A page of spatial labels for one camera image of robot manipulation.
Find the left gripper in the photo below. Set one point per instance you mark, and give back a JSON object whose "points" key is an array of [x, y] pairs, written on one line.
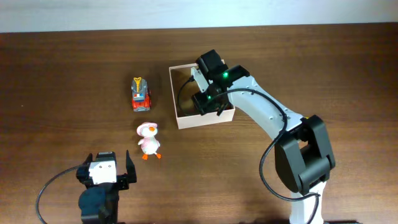
{"points": [[122, 180]]}

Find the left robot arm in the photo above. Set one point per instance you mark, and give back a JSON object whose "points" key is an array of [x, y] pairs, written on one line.
{"points": [[99, 202]]}

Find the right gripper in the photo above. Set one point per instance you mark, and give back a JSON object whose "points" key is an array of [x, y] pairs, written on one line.
{"points": [[201, 104]]}

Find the white cardboard box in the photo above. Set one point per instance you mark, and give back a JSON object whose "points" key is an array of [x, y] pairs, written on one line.
{"points": [[178, 76]]}

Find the white pink duck toy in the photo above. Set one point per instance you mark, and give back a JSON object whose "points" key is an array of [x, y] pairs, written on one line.
{"points": [[149, 145]]}

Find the red grey toy truck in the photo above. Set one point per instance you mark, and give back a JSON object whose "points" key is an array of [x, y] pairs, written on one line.
{"points": [[141, 100]]}

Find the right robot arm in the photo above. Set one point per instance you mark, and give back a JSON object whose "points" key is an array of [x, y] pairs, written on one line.
{"points": [[301, 145]]}

